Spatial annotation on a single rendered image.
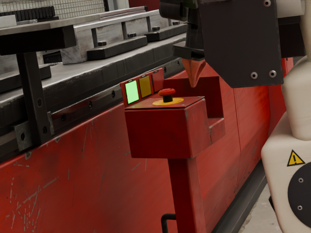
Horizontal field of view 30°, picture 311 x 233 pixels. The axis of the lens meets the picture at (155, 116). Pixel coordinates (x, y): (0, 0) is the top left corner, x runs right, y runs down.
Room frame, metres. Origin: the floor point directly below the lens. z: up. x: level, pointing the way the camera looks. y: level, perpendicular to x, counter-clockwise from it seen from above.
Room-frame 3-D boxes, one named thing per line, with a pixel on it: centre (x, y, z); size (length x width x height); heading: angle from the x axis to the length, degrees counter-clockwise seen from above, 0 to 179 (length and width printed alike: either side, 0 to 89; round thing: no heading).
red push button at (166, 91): (1.31, -0.03, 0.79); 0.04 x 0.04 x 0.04
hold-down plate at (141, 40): (1.70, 0.08, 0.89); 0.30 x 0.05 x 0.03; 156
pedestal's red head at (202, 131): (1.35, -0.05, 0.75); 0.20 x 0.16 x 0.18; 149
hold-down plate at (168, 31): (2.06, -0.08, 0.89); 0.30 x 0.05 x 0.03; 156
